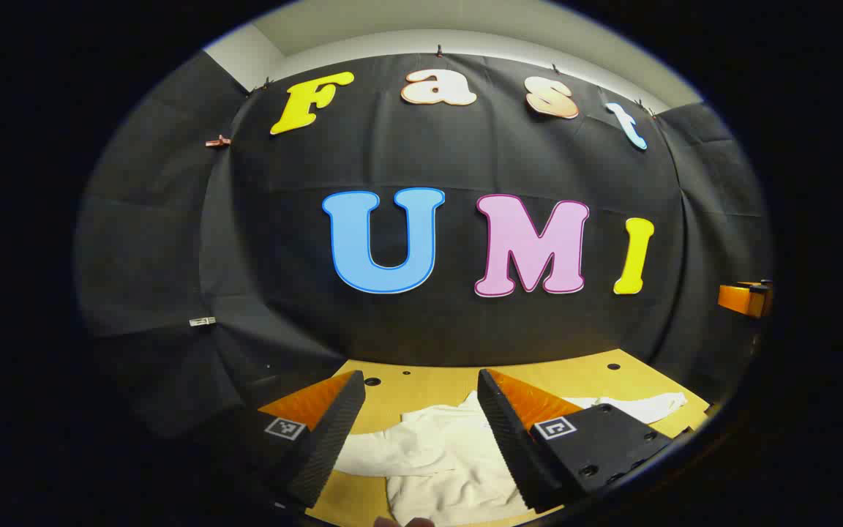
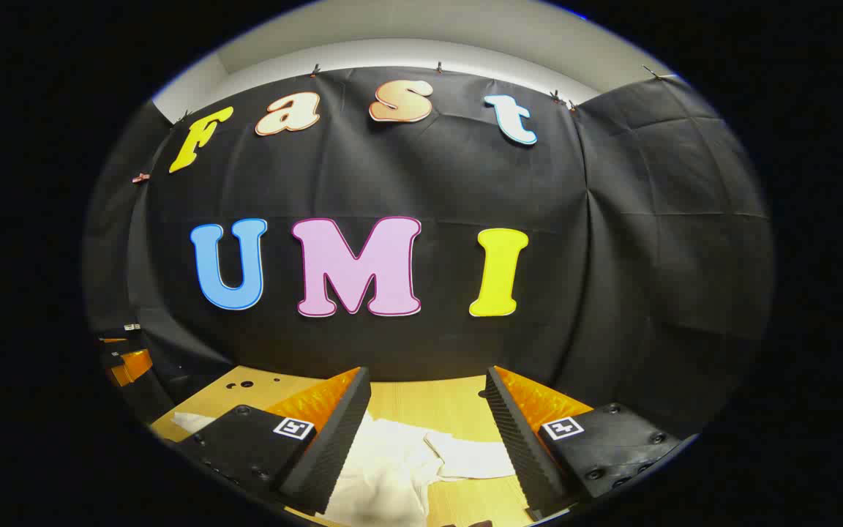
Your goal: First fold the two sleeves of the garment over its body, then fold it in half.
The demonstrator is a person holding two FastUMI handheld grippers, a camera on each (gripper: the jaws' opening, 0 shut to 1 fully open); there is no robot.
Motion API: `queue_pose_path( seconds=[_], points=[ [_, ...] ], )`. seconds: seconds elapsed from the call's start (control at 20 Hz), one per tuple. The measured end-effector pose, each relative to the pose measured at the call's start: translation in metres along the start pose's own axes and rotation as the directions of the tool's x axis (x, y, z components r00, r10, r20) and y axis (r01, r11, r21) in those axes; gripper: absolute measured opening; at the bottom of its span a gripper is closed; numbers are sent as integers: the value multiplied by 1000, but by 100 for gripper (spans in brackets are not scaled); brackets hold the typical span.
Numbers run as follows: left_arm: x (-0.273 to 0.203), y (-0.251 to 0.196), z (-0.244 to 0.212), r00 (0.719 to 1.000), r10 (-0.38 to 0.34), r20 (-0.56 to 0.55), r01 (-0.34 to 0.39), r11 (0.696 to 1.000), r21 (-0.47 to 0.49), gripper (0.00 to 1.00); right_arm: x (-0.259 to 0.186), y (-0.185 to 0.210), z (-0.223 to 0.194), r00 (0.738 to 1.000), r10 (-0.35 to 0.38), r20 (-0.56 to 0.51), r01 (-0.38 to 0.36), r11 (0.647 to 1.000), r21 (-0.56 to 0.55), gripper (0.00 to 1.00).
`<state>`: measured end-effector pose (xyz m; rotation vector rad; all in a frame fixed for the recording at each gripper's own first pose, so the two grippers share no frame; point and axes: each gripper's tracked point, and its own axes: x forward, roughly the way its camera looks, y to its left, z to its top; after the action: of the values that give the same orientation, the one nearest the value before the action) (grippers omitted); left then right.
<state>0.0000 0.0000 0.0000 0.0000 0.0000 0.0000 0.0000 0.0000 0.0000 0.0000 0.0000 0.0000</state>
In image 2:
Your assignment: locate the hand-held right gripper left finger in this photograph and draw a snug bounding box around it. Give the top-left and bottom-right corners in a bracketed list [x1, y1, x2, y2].
[173, 366, 372, 515]

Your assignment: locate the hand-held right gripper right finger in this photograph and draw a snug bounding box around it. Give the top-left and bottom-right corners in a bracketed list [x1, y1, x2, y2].
[484, 365, 684, 523]

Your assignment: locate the white garment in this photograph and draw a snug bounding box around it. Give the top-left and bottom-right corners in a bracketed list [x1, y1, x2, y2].
[171, 410, 517, 527]

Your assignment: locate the black backdrop cloth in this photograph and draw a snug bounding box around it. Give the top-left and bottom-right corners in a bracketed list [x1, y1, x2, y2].
[83, 66, 775, 440]

